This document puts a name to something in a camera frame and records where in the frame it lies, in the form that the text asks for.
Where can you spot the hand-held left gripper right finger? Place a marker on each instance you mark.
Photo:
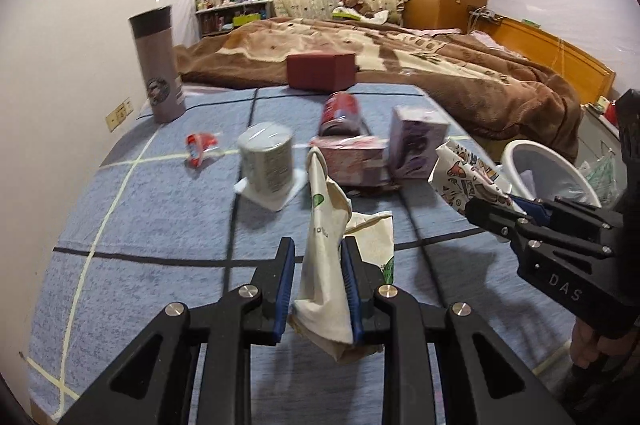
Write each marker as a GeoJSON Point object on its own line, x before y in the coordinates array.
{"type": "Point", "coordinates": [352, 295]}

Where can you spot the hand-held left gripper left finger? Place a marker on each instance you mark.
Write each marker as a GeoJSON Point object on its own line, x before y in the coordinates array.
{"type": "Point", "coordinates": [284, 290]}

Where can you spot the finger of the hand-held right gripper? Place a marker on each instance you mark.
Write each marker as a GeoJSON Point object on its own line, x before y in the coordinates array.
{"type": "Point", "coordinates": [530, 206]}
{"type": "Point", "coordinates": [495, 220]}

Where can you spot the cream cloth bag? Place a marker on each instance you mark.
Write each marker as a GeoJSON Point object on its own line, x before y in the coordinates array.
{"type": "Point", "coordinates": [322, 265]}

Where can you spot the white rimmed grey trash bin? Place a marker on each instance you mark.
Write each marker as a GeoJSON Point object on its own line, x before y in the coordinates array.
{"type": "Point", "coordinates": [515, 155]}

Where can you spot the patterned paper bag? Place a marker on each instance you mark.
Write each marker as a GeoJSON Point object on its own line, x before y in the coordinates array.
{"type": "Point", "coordinates": [465, 175]}

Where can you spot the purple and white carton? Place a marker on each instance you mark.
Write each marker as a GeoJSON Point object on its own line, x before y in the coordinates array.
{"type": "Point", "coordinates": [415, 142]}

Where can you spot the white and red carton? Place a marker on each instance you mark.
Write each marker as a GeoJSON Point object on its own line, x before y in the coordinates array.
{"type": "Point", "coordinates": [350, 160]}

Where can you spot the red and white wrapper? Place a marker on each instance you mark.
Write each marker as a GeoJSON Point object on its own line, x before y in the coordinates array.
{"type": "Point", "coordinates": [197, 147]}

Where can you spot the red drink can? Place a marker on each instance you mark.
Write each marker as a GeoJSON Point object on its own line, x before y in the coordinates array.
{"type": "Point", "coordinates": [342, 112]}

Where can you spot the person's right hand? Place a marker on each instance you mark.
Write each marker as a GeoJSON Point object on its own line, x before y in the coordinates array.
{"type": "Point", "coordinates": [587, 345]}

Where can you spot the light blue bin liner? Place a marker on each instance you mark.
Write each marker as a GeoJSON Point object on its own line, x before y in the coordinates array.
{"type": "Point", "coordinates": [550, 175]}

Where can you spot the white and green plastic bag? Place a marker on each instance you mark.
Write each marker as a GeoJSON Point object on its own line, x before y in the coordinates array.
{"type": "Point", "coordinates": [602, 175]}

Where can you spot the grey bedside cabinet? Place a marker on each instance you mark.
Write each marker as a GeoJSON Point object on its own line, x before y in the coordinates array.
{"type": "Point", "coordinates": [597, 130]}

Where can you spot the blue checked tablecloth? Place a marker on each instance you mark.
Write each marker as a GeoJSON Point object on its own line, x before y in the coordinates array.
{"type": "Point", "coordinates": [175, 230]}

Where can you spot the red jar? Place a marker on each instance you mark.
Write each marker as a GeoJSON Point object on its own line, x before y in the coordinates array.
{"type": "Point", "coordinates": [610, 110]}

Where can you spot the brown patterned blanket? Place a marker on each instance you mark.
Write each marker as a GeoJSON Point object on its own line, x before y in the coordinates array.
{"type": "Point", "coordinates": [450, 75]}

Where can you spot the wooden bed headboard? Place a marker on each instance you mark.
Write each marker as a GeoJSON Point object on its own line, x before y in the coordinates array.
{"type": "Point", "coordinates": [550, 50]}

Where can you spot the pink cloth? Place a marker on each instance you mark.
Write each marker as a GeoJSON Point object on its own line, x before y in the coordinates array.
{"type": "Point", "coordinates": [479, 36]}

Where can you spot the white power strip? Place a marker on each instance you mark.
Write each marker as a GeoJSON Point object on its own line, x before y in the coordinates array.
{"type": "Point", "coordinates": [482, 13]}

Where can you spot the dark red box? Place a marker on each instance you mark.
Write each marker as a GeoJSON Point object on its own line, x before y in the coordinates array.
{"type": "Point", "coordinates": [320, 70]}

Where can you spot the grey thermos tumbler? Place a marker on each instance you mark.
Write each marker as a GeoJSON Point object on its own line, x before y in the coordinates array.
{"type": "Point", "coordinates": [160, 65]}

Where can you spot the brown teddy bear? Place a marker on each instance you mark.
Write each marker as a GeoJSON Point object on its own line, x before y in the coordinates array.
{"type": "Point", "coordinates": [356, 2]}

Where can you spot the cluttered white shelf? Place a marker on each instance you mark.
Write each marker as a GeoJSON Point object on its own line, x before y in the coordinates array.
{"type": "Point", "coordinates": [232, 17]}

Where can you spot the beige wall socket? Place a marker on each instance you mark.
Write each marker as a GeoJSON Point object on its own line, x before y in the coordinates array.
{"type": "Point", "coordinates": [119, 116]}

